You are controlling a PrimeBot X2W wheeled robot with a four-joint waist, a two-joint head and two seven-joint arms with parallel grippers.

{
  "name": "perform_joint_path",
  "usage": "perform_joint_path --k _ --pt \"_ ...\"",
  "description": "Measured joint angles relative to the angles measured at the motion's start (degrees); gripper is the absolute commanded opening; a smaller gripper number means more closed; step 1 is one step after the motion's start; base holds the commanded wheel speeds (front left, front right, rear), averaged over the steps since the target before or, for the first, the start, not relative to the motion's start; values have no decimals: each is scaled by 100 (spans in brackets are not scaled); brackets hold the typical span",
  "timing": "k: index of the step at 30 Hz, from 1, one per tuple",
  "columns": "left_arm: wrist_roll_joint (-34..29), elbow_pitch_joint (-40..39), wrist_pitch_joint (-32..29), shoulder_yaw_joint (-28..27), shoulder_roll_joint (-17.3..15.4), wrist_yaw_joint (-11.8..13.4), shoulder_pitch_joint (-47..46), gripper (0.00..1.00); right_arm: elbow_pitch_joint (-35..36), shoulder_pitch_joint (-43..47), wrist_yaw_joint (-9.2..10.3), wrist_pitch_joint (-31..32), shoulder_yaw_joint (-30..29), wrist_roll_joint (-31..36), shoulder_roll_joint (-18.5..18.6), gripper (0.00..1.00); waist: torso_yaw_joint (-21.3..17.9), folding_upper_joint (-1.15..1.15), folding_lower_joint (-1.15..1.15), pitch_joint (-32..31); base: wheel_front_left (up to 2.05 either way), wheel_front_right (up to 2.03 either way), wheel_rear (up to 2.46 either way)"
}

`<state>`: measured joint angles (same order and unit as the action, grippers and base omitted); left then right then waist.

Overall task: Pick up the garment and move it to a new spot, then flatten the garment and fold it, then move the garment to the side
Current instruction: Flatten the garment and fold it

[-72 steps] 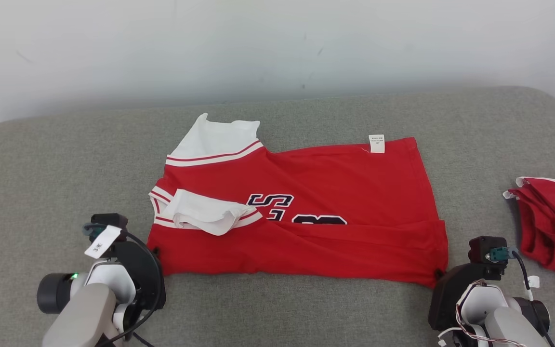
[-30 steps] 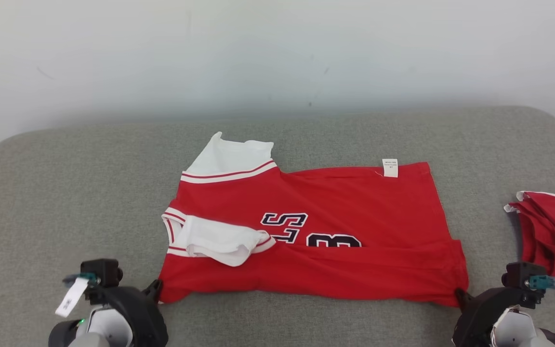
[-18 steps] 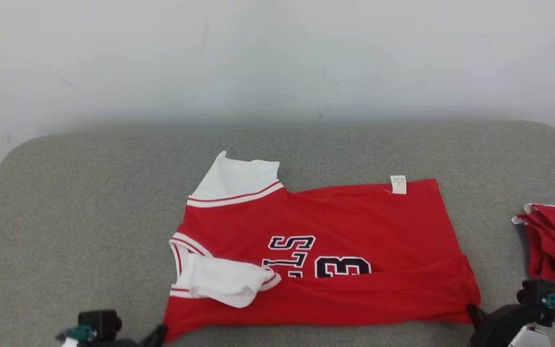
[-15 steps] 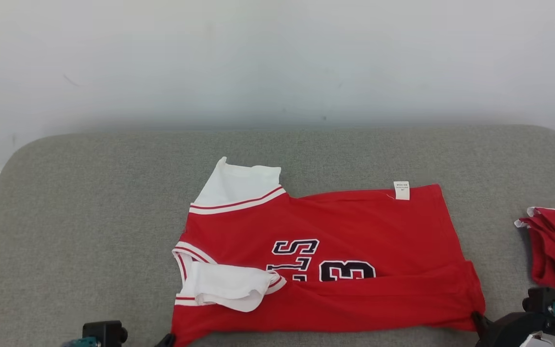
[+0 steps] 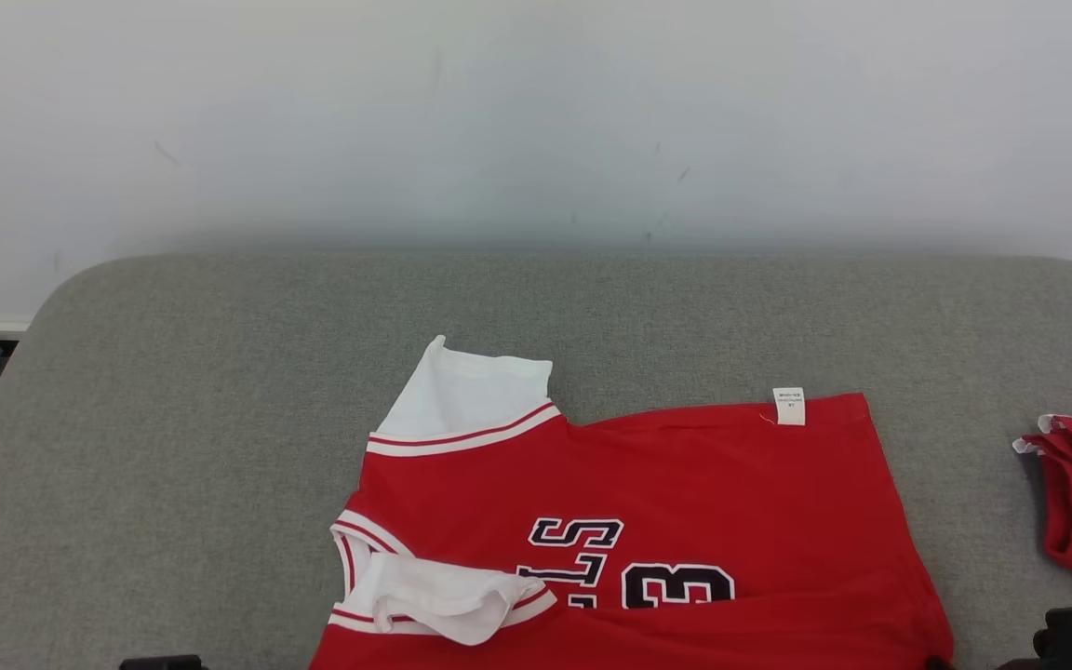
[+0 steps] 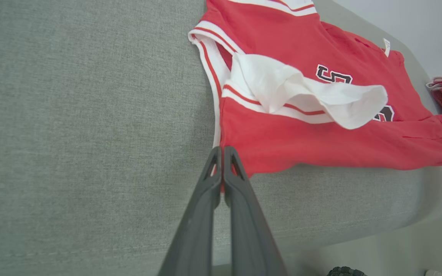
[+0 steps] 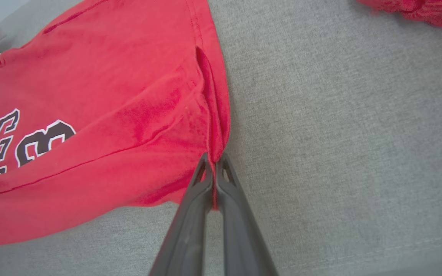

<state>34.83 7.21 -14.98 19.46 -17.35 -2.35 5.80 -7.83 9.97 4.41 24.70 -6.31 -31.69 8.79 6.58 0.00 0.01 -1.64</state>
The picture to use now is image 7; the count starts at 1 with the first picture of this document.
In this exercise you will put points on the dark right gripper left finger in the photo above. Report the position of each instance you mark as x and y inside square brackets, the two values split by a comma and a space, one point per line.
[190, 230]

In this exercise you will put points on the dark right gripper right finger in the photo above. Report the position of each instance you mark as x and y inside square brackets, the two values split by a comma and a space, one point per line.
[240, 237]

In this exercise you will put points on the red basketball jersey number 23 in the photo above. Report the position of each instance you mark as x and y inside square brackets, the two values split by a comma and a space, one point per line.
[90, 115]

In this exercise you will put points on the red shorts white trim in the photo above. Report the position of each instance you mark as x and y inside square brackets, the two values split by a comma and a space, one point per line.
[424, 11]

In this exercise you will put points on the grey fabric sofa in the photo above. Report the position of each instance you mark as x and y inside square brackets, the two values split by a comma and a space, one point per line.
[340, 134]

